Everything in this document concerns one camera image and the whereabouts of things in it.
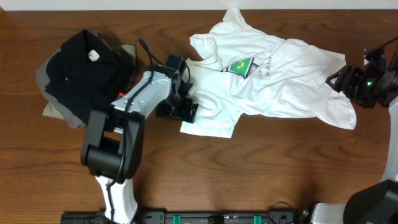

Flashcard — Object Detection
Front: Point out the white robot print t-shirt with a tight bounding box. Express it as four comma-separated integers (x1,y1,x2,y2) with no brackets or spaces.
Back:
180,7,356,138

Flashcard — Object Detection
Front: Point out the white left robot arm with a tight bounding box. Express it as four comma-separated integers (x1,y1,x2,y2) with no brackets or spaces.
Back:
81,71,198,223

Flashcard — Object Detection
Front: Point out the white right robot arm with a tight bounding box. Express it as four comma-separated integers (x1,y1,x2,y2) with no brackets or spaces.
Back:
309,65,397,224

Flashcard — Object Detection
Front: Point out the black folded shirt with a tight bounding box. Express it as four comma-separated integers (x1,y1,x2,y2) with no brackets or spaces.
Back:
45,30,136,124

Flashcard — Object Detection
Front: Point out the white collar label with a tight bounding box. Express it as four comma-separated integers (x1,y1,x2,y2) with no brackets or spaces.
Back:
87,49,100,62

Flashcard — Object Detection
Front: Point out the light grey folded cloth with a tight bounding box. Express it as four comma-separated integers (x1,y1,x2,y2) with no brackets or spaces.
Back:
35,56,85,129

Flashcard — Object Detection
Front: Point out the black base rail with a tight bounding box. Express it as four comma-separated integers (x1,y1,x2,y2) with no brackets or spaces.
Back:
60,211,299,224

